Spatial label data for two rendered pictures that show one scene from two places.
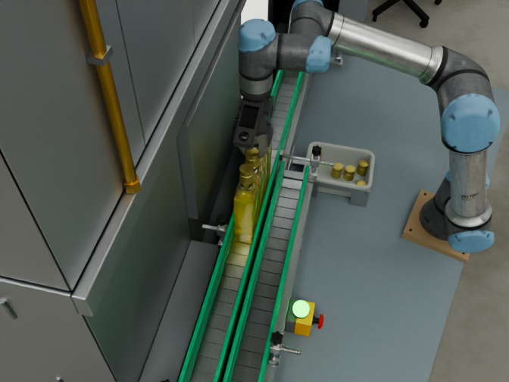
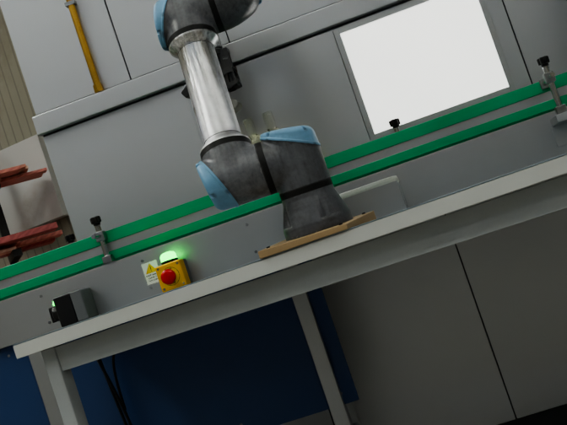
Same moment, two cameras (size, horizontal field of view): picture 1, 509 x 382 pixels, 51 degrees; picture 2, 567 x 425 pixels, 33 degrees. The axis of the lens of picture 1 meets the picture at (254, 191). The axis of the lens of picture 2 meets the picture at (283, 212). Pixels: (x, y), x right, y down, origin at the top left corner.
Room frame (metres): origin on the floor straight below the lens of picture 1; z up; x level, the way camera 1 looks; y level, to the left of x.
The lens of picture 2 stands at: (0.82, -2.64, 0.72)
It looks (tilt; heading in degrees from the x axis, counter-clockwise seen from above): 3 degrees up; 86
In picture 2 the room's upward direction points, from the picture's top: 19 degrees counter-clockwise
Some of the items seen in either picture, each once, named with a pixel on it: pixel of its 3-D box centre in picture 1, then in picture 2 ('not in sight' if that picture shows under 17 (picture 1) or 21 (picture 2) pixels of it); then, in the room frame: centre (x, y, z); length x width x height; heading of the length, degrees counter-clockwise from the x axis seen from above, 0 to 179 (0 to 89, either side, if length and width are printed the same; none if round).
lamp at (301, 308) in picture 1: (301, 308); (168, 257); (0.67, -0.13, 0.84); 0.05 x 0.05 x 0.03
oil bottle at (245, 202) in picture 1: (246, 211); not in sight; (0.87, 0.02, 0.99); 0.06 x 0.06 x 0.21; 77
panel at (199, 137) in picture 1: (233, 65); (345, 88); (1.29, 0.07, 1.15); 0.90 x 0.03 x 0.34; 168
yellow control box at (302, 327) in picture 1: (300, 317); (174, 276); (0.67, -0.13, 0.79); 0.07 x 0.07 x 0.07; 78
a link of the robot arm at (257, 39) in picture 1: (257, 48); not in sight; (0.95, 0.00, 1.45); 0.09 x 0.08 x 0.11; 84
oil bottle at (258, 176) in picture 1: (251, 195); not in sight; (0.93, 0.01, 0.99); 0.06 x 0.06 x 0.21; 77
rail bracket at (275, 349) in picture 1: (285, 351); (99, 240); (0.51, -0.08, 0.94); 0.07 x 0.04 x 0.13; 78
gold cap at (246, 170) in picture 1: (246, 173); not in sight; (0.87, 0.02, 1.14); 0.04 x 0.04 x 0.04
